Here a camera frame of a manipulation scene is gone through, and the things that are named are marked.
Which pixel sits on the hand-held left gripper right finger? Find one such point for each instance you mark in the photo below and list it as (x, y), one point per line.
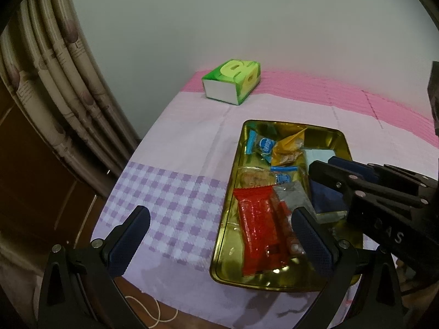
(312, 243)

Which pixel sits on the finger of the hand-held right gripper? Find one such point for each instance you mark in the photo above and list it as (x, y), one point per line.
(353, 166)
(332, 176)

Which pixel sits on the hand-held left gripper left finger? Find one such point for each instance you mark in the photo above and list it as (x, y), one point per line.
(128, 240)

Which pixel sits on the brown cake packet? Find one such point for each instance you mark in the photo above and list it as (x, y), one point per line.
(295, 246)

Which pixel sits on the navy blue snack packet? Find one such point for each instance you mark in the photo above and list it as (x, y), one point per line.
(325, 198)

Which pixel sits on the grey packet with red band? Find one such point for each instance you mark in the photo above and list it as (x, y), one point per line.
(295, 195)

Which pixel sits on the blue candy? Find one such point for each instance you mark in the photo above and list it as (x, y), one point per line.
(284, 178)
(265, 144)

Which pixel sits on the yellow orange snack packet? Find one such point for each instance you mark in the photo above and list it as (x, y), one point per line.
(286, 147)

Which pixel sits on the red snack packet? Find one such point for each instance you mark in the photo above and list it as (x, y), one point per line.
(257, 226)

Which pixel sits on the clear packet with golden print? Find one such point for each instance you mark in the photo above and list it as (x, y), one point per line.
(255, 178)

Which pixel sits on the gold rectangular tin box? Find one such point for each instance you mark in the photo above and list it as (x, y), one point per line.
(229, 246)

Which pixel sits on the brown wooden cabinet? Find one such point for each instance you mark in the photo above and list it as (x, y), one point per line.
(34, 178)

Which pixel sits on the light cloth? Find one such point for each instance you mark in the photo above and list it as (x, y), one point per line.
(13, 277)

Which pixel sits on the green tissue box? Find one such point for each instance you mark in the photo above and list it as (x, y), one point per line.
(219, 90)

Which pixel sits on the beige patterned curtain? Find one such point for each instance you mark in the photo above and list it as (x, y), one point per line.
(68, 75)

